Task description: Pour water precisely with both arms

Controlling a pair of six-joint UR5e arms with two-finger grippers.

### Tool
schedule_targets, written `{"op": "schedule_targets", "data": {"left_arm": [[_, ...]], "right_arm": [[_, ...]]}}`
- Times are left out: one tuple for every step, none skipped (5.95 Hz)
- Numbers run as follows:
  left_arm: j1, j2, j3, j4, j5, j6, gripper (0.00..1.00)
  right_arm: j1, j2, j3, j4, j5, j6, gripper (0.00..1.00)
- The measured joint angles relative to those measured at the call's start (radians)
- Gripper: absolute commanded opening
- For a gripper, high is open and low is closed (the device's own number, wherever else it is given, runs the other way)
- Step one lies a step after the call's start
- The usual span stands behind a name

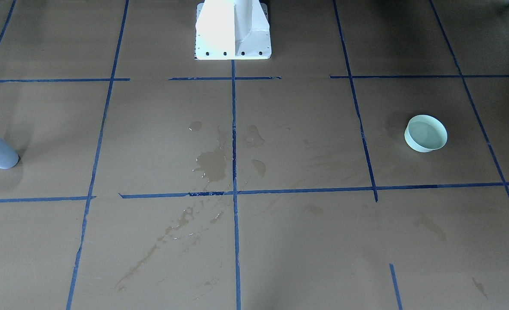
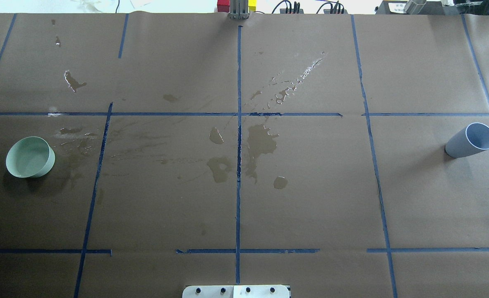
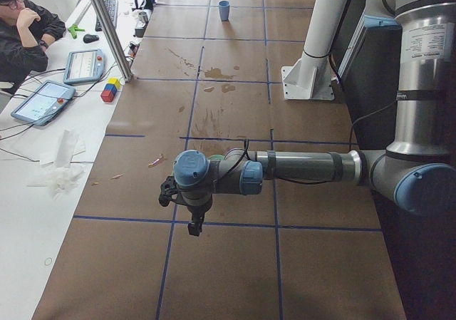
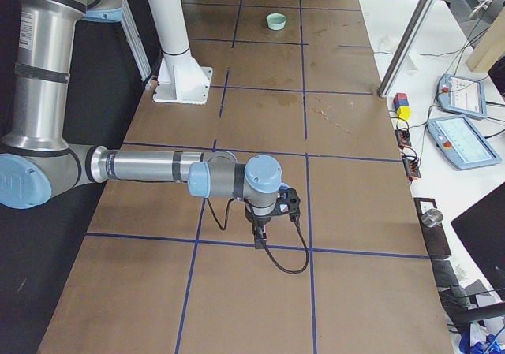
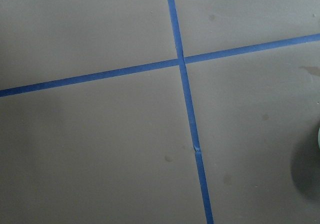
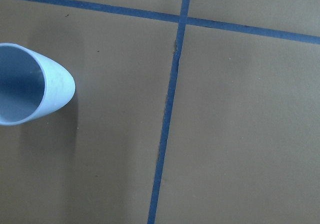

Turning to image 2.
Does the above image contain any green bowl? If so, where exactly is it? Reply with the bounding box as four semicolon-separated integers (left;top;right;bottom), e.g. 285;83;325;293
5;136;56;178

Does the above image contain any blue-grey cup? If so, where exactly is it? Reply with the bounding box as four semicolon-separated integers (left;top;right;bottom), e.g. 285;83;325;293
445;122;489;159

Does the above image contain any brown paper table cover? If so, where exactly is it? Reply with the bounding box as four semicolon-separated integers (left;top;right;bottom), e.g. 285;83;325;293
0;12;489;298

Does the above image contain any black connector block left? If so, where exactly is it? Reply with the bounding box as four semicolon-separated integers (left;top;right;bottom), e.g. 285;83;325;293
272;0;304;14

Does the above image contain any black connector block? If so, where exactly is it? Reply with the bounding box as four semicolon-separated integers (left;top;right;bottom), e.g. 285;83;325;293
272;0;304;14
320;1;345;14

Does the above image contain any red cube block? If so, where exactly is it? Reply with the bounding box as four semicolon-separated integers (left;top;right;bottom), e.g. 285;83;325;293
216;0;230;13

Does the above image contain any yellow cube block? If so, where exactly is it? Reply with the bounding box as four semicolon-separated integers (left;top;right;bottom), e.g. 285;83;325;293
248;0;257;12

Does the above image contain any black connector block right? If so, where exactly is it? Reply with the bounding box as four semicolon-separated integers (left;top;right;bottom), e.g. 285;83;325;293
320;1;345;14

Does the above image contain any metal cylinder weight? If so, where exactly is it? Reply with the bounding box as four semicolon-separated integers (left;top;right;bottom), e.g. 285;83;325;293
403;0;427;15

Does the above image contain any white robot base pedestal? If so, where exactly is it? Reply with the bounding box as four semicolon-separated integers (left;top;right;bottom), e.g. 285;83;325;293
182;284;291;298

